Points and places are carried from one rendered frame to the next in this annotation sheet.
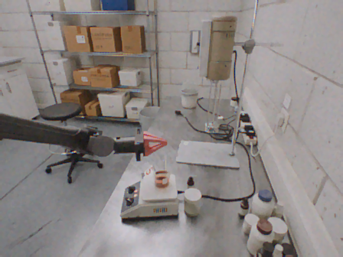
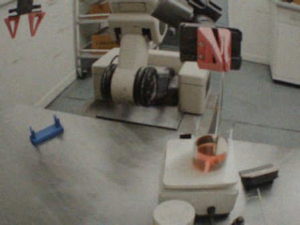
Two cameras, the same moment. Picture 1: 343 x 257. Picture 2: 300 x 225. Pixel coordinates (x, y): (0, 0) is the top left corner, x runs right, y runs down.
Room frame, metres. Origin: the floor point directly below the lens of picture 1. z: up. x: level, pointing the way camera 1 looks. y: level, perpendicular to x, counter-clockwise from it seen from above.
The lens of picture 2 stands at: (0.53, -0.34, 1.15)
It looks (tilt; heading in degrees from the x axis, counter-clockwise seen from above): 30 degrees down; 100
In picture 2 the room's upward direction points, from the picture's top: 1 degrees counter-clockwise
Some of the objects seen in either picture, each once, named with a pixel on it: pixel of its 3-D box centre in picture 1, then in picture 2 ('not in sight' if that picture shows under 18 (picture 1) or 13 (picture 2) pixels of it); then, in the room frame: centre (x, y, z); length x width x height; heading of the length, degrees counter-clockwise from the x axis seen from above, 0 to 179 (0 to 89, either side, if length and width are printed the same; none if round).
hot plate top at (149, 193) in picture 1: (159, 187); (201, 162); (0.54, 0.05, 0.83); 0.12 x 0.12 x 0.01; 4
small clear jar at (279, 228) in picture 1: (274, 232); not in sight; (0.41, -0.31, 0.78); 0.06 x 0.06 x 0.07
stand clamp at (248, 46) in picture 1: (246, 44); not in sight; (0.89, -0.30, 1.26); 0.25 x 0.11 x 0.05; 81
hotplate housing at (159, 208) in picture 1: (152, 196); (199, 171); (0.54, 0.07, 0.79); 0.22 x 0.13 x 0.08; 94
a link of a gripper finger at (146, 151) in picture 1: (152, 141); (223, 55); (0.57, 0.06, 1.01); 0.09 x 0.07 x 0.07; 98
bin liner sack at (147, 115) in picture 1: (154, 127); not in sight; (2.18, 0.22, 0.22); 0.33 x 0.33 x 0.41
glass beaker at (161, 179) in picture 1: (161, 174); (213, 142); (0.56, 0.04, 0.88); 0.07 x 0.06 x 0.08; 66
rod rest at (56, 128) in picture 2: not in sight; (45, 128); (0.18, 0.19, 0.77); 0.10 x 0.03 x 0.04; 52
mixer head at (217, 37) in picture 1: (214, 50); not in sight; (0.87, -0.17, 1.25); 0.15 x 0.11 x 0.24; 81
